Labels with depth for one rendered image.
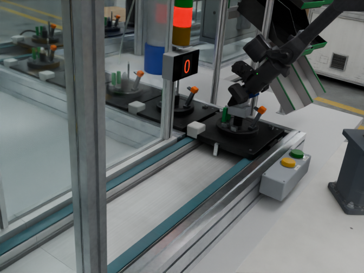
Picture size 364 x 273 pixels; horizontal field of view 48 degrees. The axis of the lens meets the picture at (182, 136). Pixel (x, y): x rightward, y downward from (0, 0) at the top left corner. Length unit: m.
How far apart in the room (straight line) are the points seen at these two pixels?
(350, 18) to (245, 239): 4.50
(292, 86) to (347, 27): 3.84
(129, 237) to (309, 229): 0.48
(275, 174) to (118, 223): 0.45
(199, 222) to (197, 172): 0.29
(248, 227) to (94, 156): 0.69
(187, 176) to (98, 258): 0.63
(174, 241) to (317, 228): 0.44
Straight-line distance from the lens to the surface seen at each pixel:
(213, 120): 1.40
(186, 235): 0.88
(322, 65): 5.57
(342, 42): 5.43
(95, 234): 0.54
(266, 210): 1.17
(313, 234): 1.13
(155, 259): 0.83
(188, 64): 1.16
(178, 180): 1.14
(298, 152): 1.27
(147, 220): 0.99
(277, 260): 1.02
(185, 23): 1.12
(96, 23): 0.43
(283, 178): 1.14
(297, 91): 1.59
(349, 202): 1.25
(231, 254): 1.01
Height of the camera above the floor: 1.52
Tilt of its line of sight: 26 degrees down
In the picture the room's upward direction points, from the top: 5 degrees clockwise
